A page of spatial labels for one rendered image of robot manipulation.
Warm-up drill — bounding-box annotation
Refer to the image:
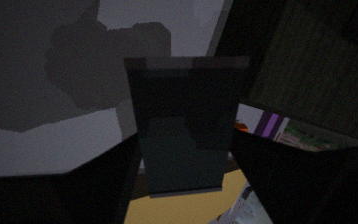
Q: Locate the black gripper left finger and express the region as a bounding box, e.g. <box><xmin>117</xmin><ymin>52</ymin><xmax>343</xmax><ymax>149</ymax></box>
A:
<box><xmin>0</xmin><ymin>132</ymin><xmax>142</xmax><ymax>224</ymax></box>

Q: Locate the tan panel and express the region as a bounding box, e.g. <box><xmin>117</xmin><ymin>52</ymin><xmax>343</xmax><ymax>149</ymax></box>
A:
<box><xmin>124</xmin><ymin>158</ymin><xmax>247</xmax><ymax>224</ymax></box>

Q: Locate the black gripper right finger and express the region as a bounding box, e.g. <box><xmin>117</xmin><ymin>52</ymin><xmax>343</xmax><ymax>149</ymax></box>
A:
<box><xmin>229</xmin><ymin>128</ymin><xmax>358</xmax><ymax>224</ymax></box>

